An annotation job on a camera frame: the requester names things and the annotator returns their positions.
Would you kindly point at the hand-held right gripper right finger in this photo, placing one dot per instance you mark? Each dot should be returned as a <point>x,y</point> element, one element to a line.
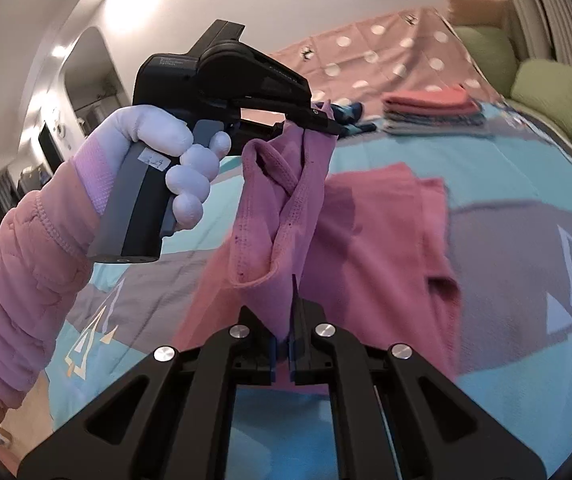
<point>293,355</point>

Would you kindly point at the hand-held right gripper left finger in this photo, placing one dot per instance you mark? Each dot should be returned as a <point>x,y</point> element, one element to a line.
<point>271,360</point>

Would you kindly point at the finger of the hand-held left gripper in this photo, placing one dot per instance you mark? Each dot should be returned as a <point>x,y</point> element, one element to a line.
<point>263,130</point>
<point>323,119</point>

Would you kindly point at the pink garment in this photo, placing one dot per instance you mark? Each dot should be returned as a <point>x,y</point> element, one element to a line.
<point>381,220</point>

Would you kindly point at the stack of folded patterned clothes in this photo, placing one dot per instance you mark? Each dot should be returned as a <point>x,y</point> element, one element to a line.
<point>431,121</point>

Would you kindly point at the person's left hand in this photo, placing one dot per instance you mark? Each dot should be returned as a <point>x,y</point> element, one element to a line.
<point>115,135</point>

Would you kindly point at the navy star print cloth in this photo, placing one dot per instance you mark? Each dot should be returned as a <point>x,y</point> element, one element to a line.
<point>351,112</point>

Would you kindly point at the pink polka dot sheet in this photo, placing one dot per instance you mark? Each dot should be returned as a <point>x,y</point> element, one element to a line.
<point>366,50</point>

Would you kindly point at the coral folded garment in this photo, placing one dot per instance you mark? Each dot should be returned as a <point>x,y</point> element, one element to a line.
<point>431,97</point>

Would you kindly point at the green pillow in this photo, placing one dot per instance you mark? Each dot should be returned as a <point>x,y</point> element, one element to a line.
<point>488,55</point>
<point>556,95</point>

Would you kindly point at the beige pillow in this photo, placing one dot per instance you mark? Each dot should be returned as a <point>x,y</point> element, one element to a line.
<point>476,7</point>

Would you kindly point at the teal and grey blanket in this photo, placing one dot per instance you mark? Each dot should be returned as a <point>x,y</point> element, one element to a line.
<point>506,360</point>

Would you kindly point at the grey curtain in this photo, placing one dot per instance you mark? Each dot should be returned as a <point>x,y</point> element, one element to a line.
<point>551,10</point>

